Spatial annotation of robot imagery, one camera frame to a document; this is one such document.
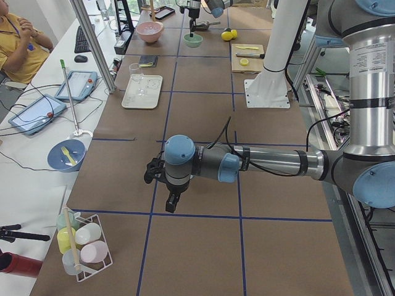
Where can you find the black computer mouse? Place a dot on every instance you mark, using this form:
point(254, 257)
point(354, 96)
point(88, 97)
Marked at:
point(80, 58)

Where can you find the steel muddler black cap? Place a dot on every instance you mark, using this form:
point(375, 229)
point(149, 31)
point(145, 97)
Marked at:
point(253, 56)

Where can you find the white cup in rack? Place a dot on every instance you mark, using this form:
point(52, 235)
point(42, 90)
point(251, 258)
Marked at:
point(88, 233)

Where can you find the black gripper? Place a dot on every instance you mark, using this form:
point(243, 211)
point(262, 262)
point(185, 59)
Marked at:
point(176, 190)

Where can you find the pink bowl with ice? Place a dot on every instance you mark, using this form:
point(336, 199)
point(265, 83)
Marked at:
point(150, 32)

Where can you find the teach pendant tablet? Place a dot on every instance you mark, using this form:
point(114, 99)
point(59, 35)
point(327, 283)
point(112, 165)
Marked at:
point(81, 83)
point(37, 115)

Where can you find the dark blue bowl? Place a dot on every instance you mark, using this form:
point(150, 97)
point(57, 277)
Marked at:
point(58, 161)

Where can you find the grey folded cloth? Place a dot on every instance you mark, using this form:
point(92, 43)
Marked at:
point(148, 61)

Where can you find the yellow plastic fork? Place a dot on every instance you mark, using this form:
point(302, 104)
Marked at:
point(66, 152)

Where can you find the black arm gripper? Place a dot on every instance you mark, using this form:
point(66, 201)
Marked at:
point(193, 13)

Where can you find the black keyboard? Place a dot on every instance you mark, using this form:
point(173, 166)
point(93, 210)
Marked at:
point(81, 43)

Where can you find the wooden cutting board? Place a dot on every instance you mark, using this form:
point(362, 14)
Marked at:
point(247, 58)

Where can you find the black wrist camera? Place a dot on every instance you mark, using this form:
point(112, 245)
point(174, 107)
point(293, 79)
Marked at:
point(155, 170)

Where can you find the yellow plastic knife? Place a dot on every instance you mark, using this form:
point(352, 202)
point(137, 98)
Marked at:
point(248, 47)

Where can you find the aluminium frame post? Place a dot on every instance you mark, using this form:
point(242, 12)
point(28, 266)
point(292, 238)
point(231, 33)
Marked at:
point(83, 18)

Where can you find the yellow cup in rack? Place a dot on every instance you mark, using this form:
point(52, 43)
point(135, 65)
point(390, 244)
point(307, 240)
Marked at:
point(63, 240)

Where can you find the red bottle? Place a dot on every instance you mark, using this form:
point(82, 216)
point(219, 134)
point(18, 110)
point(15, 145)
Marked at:
point(19, 265)

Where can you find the green tipped metal rod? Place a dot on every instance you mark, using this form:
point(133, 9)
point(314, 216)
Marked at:
point(78, 131)

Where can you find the far teach pendant tablet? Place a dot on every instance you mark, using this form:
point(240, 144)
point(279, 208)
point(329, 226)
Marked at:
point(81, 83)

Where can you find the cream bear tray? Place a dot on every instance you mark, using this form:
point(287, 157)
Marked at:
point(152, 84)

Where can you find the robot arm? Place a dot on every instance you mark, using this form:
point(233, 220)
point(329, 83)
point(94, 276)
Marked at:
point(213, 4)
point(365, 167)

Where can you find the yellow lemon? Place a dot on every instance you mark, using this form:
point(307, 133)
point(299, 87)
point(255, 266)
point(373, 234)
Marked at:
point(227, 36)

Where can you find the green bowl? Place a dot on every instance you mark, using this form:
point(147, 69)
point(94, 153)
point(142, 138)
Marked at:
point(192, 41)

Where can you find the black tripod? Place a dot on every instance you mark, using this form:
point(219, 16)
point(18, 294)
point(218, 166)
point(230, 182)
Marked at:
point(11, 232)

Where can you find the near teach pendant tablet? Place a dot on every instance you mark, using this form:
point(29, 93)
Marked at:
point(37, 115)

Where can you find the yellow mango fruit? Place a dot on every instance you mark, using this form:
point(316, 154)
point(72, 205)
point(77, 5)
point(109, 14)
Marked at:
point(234, 33)

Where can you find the person in yellow shirt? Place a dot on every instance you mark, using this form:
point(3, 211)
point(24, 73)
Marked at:
point(24, 49)

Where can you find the clear measuring beaker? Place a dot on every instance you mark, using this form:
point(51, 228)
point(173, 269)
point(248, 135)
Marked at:
point(135, 69)

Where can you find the white wire cup rack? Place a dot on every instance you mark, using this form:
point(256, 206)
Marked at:
point(71, 260)

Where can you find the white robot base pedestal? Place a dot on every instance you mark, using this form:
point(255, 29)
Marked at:
point(269, 89)

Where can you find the pink cup in rack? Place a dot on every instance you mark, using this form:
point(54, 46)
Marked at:
point(94, 252)

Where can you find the steel ice scoop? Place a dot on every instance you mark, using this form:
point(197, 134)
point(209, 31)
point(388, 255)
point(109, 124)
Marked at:
point(204, 25)

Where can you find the lemon half slice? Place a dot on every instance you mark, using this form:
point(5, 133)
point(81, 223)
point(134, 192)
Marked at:
point(244, 62)

